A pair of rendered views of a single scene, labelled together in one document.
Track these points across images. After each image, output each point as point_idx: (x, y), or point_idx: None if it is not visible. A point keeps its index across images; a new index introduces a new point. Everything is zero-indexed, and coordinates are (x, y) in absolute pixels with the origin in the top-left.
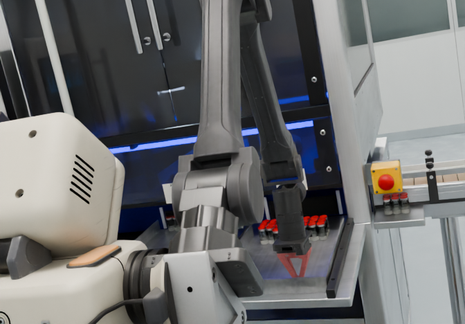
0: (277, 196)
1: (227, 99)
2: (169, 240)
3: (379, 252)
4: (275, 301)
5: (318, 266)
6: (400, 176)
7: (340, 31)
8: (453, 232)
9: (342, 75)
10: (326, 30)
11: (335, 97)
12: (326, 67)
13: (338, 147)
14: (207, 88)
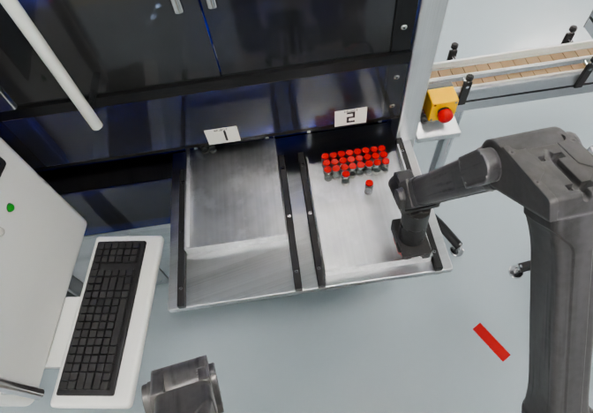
0: (414, 221)
1: (588, 389)
2: (216, 174)
3: None
4: (389, 278)
5: None
6: (456, 107)
7: None
8: (460, 116)
9: (438, 23)
10: None
11: (421, 45)
12: (423, 15)
13: (408, 88)
14: (566, 380)
